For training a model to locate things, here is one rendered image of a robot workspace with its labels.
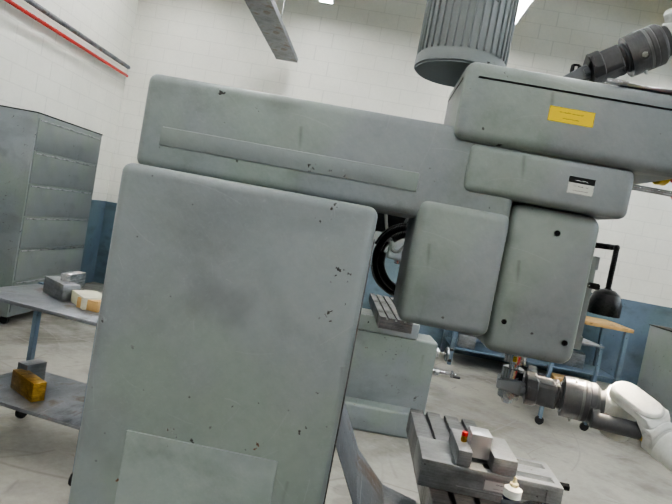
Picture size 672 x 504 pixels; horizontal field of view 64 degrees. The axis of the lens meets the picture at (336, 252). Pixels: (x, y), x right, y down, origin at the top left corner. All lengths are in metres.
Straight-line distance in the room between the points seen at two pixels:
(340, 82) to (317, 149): 6.88
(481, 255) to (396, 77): 6.96
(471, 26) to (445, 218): 0.40
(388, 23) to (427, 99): 1.19
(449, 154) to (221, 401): 0.67
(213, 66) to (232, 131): 7.19
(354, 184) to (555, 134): 0.41
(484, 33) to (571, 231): 0.44
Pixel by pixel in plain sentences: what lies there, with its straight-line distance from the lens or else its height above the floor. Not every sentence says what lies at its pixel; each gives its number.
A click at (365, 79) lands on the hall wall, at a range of 8.02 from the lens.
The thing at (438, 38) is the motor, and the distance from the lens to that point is 1.24.
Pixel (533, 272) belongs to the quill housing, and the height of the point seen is 1.49.
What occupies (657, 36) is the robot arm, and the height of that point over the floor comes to 2.01.
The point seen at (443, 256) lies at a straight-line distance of 1.13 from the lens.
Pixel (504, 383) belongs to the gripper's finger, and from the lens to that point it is 1.30.
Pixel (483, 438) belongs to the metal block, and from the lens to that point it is 1.50.
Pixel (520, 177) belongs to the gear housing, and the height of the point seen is 1.68.
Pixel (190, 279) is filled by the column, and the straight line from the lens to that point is 1.07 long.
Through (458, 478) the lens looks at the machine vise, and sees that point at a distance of 1.48.
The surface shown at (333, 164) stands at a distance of 1.14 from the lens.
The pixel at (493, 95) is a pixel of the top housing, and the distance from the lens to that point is 1.17.
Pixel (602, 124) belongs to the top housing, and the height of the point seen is 1.81.
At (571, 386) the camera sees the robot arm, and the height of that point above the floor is 1.26.
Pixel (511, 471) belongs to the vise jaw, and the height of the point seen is 1.00.
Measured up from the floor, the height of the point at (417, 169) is 1.66.
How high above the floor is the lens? 1.52
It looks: 3 degrees down
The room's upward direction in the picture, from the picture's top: 11 degrees clockwise
